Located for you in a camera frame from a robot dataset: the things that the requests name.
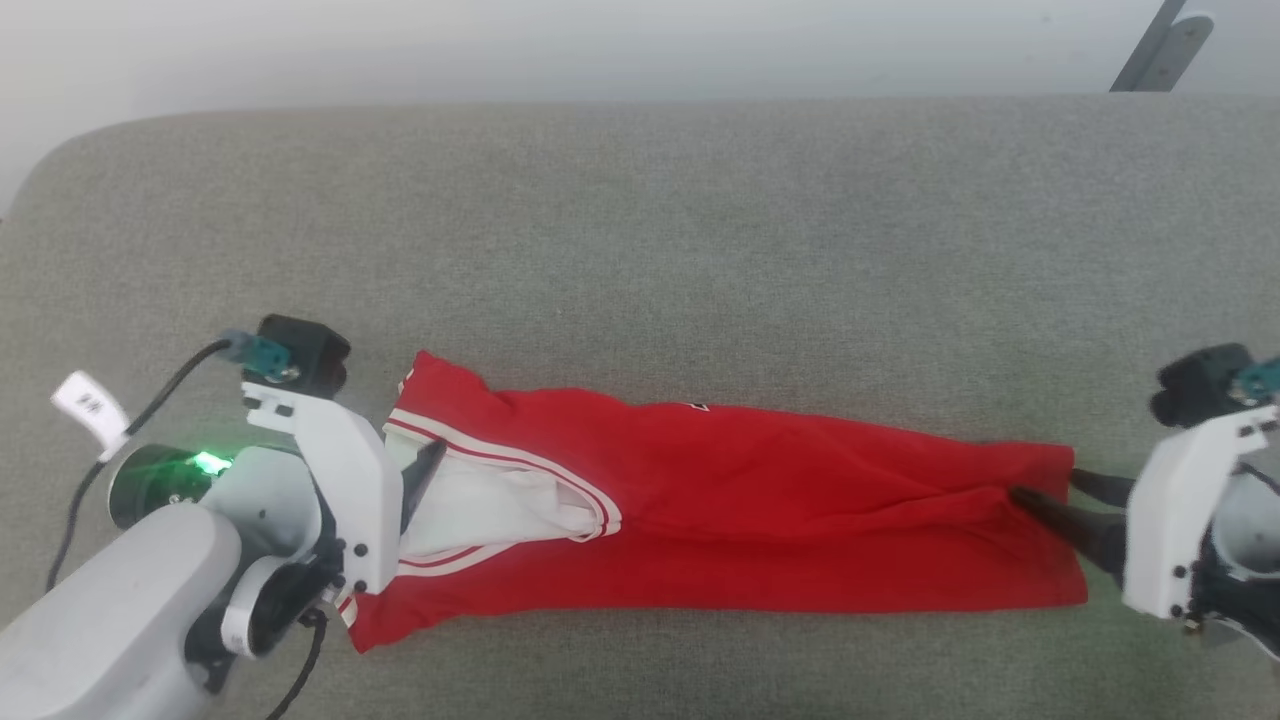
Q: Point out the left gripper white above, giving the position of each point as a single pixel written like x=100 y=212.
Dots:
x=360 y=500

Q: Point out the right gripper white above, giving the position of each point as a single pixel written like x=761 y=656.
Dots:
x=1165 y=530

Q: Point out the red white basketball jersey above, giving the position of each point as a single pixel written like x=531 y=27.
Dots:
x=750 y=520

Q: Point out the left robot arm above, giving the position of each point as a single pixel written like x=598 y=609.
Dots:
x=120 y=620

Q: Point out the grey rounded mounting plate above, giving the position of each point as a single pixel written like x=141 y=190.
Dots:
x=1180 y=55

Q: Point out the grey slanted metal bar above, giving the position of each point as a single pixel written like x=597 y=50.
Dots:
x=1145 y=50

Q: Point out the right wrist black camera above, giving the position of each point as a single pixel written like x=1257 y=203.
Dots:
x=1200 y=385

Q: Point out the wrist black camera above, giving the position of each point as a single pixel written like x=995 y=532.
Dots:
x=305 y=350
x=1200 y=385

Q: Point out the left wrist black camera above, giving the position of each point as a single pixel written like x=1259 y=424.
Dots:
x=305 y=350

